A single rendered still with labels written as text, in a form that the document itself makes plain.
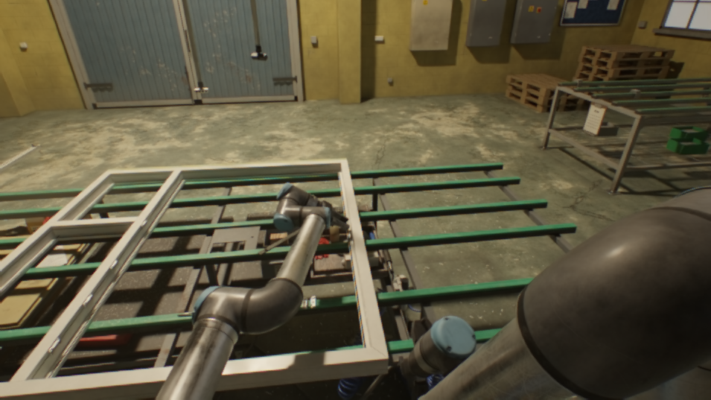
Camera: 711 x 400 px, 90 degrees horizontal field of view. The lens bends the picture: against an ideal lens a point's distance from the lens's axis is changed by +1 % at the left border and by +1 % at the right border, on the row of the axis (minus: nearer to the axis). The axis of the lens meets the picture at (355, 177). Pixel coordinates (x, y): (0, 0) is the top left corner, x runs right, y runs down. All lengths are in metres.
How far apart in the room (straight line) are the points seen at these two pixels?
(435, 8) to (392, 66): 1.29
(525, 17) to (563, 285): 7.96
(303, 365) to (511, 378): 0.81
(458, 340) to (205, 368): 0.56
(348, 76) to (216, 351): 6.38
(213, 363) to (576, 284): 0.80
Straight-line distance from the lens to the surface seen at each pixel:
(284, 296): 1.04
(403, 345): 1.32
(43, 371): 1.53
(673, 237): 0.37
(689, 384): 0.51
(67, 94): 8.68
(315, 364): 1.18
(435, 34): 7.52
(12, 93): 8.69
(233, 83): 7.50
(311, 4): 7.27
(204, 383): 0.96
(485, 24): 7.86
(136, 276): 2.25
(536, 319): 0.38
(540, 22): 8.42
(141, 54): 7.84
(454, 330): 0.87
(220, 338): 1.00
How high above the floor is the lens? 1.89
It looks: 27 degrees down
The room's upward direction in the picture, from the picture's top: straight up
